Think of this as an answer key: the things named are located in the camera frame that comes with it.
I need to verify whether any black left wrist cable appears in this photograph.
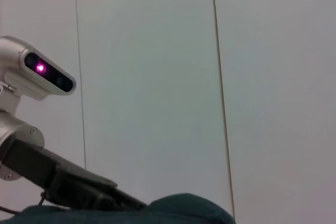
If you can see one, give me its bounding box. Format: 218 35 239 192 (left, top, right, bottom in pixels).
0 191 50 216

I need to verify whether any dark teal insulated lunch bag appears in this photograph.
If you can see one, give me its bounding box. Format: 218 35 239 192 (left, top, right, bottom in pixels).
10 193 237 224

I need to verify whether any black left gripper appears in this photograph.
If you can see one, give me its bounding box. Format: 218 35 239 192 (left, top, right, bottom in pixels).
0 138 148 212

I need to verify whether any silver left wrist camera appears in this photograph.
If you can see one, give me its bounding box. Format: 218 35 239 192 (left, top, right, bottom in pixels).
0 36 77 102

